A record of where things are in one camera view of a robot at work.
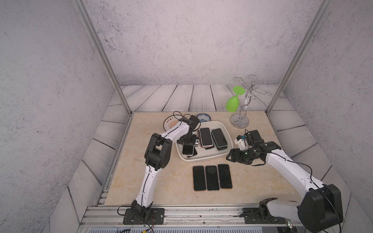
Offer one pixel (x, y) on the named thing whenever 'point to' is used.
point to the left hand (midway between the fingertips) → (192, 144)
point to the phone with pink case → (211, 178)
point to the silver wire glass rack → (241, 120)
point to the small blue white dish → (203, 117)
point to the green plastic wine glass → (232, 103)
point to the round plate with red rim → (171, 121)
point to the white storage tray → (212, 138)
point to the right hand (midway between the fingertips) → (232, 158)
